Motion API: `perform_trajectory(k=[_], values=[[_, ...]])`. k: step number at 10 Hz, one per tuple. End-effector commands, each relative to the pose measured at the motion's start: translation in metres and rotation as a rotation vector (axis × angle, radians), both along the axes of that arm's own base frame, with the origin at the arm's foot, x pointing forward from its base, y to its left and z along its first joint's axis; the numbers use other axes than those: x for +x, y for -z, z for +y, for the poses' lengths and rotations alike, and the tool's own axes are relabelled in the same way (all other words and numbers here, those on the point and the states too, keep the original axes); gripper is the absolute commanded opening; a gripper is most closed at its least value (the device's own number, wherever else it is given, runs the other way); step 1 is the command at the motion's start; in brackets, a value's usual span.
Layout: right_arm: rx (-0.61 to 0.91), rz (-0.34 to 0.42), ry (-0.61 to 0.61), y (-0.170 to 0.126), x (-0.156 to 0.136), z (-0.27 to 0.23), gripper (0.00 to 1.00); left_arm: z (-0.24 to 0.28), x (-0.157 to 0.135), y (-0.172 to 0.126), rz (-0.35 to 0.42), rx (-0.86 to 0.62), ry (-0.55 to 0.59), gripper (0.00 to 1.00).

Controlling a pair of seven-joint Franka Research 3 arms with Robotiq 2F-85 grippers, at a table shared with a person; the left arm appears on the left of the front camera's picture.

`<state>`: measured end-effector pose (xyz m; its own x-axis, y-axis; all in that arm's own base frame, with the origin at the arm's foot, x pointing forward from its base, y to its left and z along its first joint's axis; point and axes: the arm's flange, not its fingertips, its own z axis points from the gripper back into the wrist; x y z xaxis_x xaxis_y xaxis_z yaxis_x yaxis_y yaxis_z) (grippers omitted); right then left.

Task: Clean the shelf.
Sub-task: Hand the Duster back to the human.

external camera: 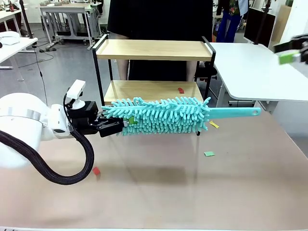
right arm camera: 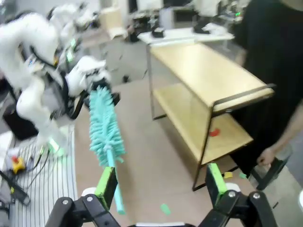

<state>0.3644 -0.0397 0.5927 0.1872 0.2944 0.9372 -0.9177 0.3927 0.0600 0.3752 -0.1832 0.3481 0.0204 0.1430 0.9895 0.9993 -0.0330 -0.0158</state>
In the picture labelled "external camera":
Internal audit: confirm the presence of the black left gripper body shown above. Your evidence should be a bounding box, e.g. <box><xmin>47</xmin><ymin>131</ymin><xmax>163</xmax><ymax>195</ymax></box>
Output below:
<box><xmin>66</xmin><ymin>101</ymin><xmax>103</xmax><ymax>139</ymax></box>

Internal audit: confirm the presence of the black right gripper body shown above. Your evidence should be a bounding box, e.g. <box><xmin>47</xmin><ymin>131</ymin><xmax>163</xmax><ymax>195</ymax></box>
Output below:
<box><xmin>291</xmin><ymin>33</ymin><xmax>308</xmax><ymax>64</ymax></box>

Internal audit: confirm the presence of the teal microfibre duster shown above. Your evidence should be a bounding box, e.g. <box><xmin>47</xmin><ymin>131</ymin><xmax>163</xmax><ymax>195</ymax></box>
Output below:
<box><xmin>100</xmin><ymin>96</ymin><xmax>262</xmax><ymax>137</ymax></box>

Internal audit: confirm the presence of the brown cardboard panel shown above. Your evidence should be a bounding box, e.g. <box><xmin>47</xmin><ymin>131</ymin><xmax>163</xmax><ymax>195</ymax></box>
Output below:
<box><xmin>275</xmin><ymin>4</ymin><xmax>293</xmax><ymax>54</ymax></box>

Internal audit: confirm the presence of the dark thin stand pole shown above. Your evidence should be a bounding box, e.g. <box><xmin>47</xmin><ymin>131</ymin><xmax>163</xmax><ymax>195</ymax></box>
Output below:
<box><xmin>255</xmin><ymin>0</ymin><xmax>270</xmax><ymax>46</ymax></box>

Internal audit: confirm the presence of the black monitor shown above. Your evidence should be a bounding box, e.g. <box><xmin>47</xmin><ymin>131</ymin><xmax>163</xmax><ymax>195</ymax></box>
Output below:
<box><xmin>244</xmin><ymin>7</ymin><xmax>277</xmax><ymax>48</ymax></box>

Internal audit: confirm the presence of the large white desk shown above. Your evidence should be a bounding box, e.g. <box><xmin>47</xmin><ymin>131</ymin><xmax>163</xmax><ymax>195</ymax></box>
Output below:
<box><xmin>208</xmin><ymin>42</ymin><xmax>308</xmax><ymax>113</ymax></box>

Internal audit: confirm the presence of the person in blue trousers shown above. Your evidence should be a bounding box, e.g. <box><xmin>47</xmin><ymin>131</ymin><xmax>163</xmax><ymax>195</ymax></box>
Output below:
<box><xmin>215</xmin><ymin>0</ymin><xmax>250</xmax><ymax>44</ymax></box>

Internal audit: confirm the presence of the black office chair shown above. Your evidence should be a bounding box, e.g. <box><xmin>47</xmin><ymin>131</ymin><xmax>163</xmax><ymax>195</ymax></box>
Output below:
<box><xmin>193</xmin><ymin>61</ymin><xmax>218</xmax><ymax>84</ymax></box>

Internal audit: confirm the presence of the small white table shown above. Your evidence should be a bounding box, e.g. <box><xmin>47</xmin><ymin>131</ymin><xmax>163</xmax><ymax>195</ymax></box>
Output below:
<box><xmin>0</xmin><ymin>37</ymin><xmax>39</xmax><ymax>81</ymax></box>

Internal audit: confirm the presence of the white cloth bundle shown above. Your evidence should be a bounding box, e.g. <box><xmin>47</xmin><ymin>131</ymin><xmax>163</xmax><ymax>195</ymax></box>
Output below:
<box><xmin>0</xmin><ymin>30</ymin><xmax>22</xmax><ymax>46</ymax></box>

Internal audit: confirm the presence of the grey metal workbench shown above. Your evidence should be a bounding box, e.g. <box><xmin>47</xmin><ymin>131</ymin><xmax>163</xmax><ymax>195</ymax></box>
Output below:
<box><xmin>39</xmin><ymin>6</ymin><xmax>103</xmax><ymax>48</ymax></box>

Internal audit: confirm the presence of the black tripod pole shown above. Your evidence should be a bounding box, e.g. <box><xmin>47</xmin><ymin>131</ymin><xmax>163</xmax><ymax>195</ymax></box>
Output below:
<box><xmin>18</xmin><ymin>0</ymin><xmax>34</xmax><ymax>39</ymax></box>

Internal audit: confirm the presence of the person in black dress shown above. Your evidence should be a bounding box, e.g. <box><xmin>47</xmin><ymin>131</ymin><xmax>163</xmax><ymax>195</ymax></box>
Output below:
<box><xmin>107</xmin><ymin>0</ymin><xmax>214</xmax><ymax>82</ymax></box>

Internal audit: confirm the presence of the white background desk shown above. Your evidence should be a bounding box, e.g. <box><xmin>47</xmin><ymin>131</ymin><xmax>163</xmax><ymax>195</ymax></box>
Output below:
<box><xmin>0</xmin><ymin>8</ymin><xmax>28</xmax><ymax>33</ymax></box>

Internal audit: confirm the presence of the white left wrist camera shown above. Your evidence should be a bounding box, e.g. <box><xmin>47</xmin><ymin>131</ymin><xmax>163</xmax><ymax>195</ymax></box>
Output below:
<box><xmin>63</xmin><ymin>80</ymin><xmax>87</xmax><ymax>111</ymax></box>

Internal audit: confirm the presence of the two-tier wooden shelf black frame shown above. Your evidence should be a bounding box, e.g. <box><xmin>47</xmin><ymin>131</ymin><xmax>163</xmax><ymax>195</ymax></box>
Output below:
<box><xmin>92</xmin><ymin>34</ymin><xmax>216</xmax><ymax>137</ymax></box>

